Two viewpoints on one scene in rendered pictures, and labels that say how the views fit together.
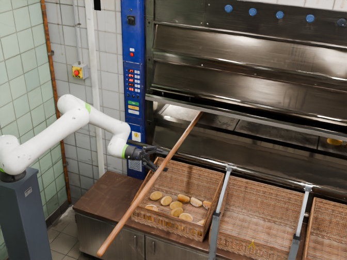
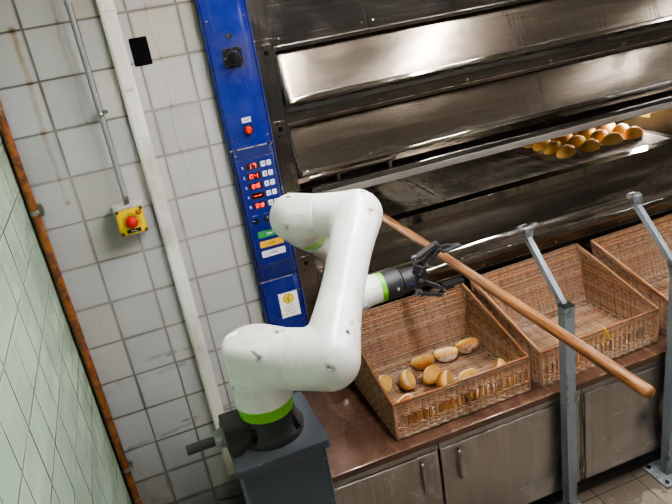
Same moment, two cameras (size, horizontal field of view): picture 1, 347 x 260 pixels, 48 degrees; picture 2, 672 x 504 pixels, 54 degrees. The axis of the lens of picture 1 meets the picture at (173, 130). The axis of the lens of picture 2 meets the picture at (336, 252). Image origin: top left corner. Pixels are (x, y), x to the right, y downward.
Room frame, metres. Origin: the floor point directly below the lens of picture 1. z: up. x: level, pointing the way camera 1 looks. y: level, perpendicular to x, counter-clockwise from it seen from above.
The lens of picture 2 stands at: (0.73, 1.49, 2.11)
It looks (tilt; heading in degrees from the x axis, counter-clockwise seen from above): 23 degrees down; 322
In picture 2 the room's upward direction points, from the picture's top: 10 degrees counter-clockwise
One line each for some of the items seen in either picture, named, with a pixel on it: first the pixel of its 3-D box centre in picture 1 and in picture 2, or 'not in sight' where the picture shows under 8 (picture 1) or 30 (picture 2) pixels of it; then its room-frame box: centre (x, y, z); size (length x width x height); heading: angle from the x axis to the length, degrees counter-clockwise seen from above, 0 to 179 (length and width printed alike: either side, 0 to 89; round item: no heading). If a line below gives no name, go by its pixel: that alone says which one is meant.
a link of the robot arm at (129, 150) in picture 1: (132, 152); (390, 283); (2.09, 0.26, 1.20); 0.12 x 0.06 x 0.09; 159
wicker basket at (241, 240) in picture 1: (257, 218); (560, 308); (2.04, -0.60, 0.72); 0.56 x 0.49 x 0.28; 70
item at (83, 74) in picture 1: (80, 70); (131, 218); (2.80, 0.73, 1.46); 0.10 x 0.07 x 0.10; 68
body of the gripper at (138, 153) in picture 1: (142, 155); (412, 277); (2.06, 0.19, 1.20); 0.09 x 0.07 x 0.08; 69
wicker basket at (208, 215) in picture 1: (178, 196); (431, 353); (2.25, -0.05, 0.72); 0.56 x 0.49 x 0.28; 69
